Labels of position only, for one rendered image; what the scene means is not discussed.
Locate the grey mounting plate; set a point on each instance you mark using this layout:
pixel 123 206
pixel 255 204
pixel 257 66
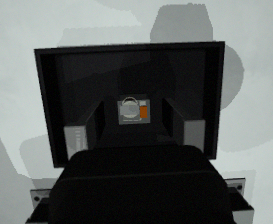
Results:
pixel 38 194

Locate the black open-top tray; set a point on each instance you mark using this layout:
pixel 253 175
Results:
pixel 71 79

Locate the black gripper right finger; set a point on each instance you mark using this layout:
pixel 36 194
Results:
pixel 185 129

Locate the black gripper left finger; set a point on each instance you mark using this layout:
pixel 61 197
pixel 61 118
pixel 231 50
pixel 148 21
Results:
pixel 83 134

